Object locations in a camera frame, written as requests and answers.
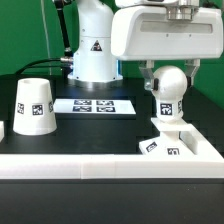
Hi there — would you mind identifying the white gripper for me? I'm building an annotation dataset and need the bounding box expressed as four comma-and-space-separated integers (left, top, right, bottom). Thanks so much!
111, 6, 223, 91

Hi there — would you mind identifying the white lamp bulb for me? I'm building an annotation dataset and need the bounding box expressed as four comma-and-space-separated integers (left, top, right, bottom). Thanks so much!
152, 66, 187, 123

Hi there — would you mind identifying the white lamp base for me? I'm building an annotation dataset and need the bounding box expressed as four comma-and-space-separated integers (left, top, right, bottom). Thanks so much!
139, 118, 194, 158

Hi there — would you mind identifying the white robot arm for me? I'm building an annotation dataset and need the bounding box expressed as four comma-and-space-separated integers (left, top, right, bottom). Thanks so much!
68, 0, 223, 88

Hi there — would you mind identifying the white lamp shade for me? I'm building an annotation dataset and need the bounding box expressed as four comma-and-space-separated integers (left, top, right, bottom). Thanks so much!
13, 78, 57, 136

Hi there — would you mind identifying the white marker sheet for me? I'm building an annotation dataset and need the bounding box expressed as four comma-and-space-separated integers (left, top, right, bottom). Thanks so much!
54, 99, 136, 115

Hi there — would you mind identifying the white L-shaped fence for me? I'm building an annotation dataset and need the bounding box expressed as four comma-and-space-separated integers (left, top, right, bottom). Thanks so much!
0, 123, 224, 180

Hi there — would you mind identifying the white block at left edge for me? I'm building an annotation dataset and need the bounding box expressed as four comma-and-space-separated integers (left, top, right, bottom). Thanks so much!
0, 121, 4, 142

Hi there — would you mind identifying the black corrugated hose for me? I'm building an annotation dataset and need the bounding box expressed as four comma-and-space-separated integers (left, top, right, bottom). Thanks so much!
51, 0, 74, 57

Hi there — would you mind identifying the black cable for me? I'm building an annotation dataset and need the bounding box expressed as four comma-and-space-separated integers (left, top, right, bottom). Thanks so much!
14, 56, 74, 76

